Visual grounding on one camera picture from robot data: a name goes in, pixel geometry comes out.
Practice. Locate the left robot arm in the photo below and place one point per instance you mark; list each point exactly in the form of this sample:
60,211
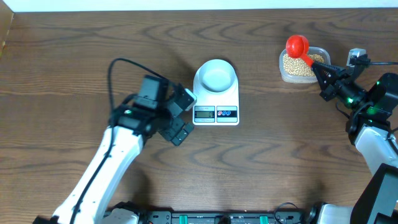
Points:
155,109

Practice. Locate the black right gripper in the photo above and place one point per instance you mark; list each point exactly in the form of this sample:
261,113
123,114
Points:
334,72

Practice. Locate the white digital kitchen scale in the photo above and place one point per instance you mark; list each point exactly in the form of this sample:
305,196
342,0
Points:
215,109

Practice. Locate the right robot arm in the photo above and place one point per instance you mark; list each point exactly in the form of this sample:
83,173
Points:
370,132

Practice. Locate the clear plastic container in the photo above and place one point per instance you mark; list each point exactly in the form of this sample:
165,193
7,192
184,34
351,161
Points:
316,54

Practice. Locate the grey round bowl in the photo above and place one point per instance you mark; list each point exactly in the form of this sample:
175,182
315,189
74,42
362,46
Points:
217,75

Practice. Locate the red measuring scoop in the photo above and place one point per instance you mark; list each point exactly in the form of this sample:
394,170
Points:
297,46

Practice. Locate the pile of soybeans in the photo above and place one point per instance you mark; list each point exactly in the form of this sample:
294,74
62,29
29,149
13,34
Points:
297,67

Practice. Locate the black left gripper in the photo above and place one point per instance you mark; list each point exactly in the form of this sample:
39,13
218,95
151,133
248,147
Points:
184,133

